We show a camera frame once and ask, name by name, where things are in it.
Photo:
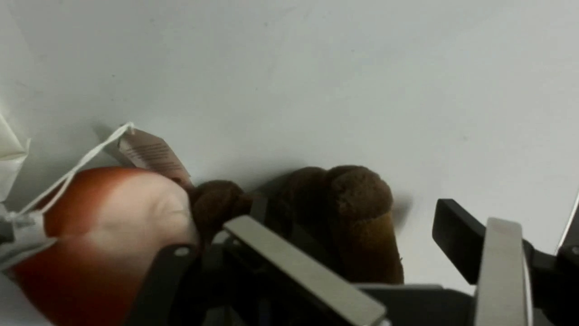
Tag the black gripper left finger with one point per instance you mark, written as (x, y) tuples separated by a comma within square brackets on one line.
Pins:
[(346, 302)]

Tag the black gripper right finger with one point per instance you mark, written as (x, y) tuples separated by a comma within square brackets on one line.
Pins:
[(490, 258)]

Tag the red plush radish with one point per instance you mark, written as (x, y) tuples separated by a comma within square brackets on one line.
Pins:
[(83, 248)]

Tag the white orange plastic bag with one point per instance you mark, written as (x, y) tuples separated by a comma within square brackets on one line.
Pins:
[(13, 155)]

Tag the brown plush moose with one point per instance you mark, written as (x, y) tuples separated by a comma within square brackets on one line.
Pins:
[(340, 217)]

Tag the round white table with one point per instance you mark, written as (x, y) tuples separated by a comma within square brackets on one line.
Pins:
[(472, 101)]

